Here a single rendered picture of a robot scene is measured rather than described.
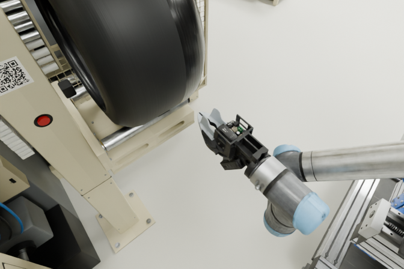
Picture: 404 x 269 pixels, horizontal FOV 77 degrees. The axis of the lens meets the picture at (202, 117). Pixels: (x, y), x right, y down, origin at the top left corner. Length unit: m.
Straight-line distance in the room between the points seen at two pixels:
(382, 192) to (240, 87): 1.27
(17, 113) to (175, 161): 1.24
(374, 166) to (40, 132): 0.82
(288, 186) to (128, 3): 0.47
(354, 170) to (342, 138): 1.56
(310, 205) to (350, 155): 0.17
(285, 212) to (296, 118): 1.66
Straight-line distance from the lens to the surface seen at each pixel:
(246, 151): 0.56
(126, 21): 0.55
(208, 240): 1.64
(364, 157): 0.64
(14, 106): 0.76
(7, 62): 0.69
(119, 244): 1.69
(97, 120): 1.09
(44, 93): 0.75
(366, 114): 2.45
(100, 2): 0.55
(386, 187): 1.85
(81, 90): 1.06
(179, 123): 0.98
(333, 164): 0.64
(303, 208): 0.53
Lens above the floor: 1.60
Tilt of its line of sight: 52 degrees down
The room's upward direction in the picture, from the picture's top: straight up
